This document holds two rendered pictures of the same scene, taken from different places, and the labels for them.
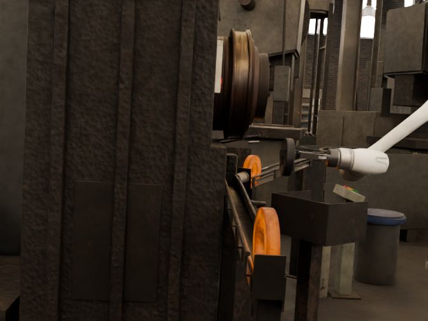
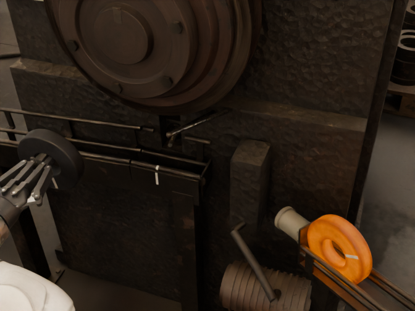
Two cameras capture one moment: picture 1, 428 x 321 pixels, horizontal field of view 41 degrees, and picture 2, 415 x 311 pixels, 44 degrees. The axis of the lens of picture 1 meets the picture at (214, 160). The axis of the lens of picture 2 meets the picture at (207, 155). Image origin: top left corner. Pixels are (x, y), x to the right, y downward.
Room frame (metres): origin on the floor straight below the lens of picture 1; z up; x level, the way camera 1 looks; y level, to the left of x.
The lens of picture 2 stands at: (2.98, -0.97, 1.54)
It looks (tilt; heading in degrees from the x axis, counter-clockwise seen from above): 39 degrees down; 114
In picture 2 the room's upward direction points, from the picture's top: 1 degrees counter-clockwise
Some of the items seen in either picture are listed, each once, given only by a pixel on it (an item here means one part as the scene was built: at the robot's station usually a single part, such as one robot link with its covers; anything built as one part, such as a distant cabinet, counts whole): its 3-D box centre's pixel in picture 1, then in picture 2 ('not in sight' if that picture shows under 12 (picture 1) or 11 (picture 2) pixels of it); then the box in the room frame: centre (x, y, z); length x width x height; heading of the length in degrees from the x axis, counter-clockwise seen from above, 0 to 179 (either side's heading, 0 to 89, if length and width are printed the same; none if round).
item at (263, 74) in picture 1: (260, 86); (126, 32); (2.46, -0.18, 1.11); 0.28 x 0.06 x 0.28; 3
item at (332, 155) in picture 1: (325, 156); (5, 203); (2.31, -0.45, 0.84); 0.09 x 0.08 x 0.07; 93
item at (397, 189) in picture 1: (351, 189); not in sight; (4.98, -1.23, 0.39); 1.03 x 0.83 x 0.77; 108
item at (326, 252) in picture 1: (319, 249); not in sight; (3.13, -0.62, 0.26); 0.12 x 0.12 x 0.52
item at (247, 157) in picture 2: (224, 178); (250, 186); (2.69, -0.06, 0.68); 0.11 x 0.08 x 0.24; 93
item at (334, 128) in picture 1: (357, 158); not in sight; (6.65, -1.69, 0.55); 1.10 x 0.53 x 1.10; 23
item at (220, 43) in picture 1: (216, 69); not in sight; (2.11, 0.01, 1.15); 0.26 x 0.02 x 0.18; 3
